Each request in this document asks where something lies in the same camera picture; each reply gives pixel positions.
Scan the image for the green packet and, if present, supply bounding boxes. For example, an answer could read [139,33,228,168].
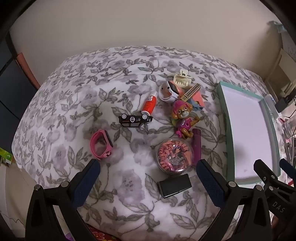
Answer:
[0,148,15,166]

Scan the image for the cream hair claw clip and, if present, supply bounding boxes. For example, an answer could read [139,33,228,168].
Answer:
[173,69,193,88]

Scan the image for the teal cardboard box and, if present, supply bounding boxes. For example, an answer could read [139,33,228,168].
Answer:
[216,82,281,184]

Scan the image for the gold patterned barrette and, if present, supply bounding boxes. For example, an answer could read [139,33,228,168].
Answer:
[180,83,201,101]

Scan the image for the black charger plug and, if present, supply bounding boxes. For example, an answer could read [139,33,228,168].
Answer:
[157,174,192,199]

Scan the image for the pink dog toy figure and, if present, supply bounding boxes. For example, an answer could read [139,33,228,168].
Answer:
[171,100,205,139]

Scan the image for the orange wooden board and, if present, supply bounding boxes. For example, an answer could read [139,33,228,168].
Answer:
[16,53,41,90]

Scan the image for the red floral mat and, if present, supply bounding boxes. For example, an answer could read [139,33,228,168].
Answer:
[85,224,118,241]

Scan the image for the pink smart band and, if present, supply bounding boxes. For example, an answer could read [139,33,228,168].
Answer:
[90,130,114,160]

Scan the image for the dark cabinet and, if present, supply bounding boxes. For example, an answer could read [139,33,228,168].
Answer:
[0,35,40,153]

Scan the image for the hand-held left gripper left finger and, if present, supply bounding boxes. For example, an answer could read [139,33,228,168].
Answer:
[25,159,101,241]

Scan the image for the white power strip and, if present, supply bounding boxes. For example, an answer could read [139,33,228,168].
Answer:
[264,95,281,119]

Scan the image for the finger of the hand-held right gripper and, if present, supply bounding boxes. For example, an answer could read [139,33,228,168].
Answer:
[279,159,296,182]
[253,159,279,186]

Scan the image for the teal tape piece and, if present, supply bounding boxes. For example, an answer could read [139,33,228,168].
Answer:
[268,20,287,33]

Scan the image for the black power adapter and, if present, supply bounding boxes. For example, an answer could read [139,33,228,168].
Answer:
[275,97,289,113]

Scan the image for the clear glass cup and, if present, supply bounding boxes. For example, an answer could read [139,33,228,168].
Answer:
[282,119,296,142]

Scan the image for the white brown egg toy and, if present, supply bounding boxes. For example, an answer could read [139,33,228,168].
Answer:
[158,80,183,102]

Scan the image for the black charging cable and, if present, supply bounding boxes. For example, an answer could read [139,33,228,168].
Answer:
[286,89,296,105]

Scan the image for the orange glue tube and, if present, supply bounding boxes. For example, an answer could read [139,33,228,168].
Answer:
[142,91,158,114]

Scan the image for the clear round container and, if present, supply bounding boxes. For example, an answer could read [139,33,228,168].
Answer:
[157,138,194,174]

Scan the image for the black toy car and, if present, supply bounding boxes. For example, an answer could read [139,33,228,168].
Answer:
[119,113,153,128]

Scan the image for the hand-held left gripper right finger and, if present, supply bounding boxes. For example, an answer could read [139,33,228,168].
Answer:
[196,159,272,241]

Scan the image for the purple lighter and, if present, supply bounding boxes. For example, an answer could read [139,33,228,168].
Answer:
[193,128,202,160]

